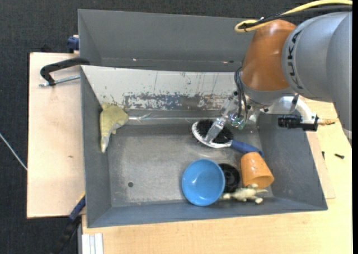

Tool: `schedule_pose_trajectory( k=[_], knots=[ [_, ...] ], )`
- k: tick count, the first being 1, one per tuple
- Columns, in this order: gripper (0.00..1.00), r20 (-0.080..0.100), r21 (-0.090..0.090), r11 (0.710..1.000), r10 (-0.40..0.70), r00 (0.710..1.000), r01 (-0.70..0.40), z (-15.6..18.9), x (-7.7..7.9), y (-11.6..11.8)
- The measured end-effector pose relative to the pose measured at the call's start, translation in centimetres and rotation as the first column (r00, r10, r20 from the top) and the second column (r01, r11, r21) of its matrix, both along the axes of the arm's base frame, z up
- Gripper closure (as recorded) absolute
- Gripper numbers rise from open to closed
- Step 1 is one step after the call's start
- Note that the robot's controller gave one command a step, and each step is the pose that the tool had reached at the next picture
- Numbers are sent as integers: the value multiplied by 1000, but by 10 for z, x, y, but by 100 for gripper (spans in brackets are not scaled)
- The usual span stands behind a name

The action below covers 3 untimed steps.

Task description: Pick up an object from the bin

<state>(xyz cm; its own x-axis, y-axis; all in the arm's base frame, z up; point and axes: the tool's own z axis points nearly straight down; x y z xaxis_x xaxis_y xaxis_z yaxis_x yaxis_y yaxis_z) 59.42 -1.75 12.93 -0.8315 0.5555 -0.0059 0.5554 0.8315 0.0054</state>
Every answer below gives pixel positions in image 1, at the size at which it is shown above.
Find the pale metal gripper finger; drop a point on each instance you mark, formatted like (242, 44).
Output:
(218, 133)
(213, 129)

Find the black round lid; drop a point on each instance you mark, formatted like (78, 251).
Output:
(232, 176)

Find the blue bowl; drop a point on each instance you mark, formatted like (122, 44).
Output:
(202, 183)

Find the orange cup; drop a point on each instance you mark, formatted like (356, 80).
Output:
(256, 170)

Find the pale toy animal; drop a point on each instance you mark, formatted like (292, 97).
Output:
(246, 193)

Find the grey metal bin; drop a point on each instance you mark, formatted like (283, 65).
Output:
(151, 163)

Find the small black screw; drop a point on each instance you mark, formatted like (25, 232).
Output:
(339, 156)

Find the yellow-green plush toy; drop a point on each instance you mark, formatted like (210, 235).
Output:
(112, 118)

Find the black cylinder on white bracket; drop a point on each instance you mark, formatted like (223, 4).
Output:
(291, 121)

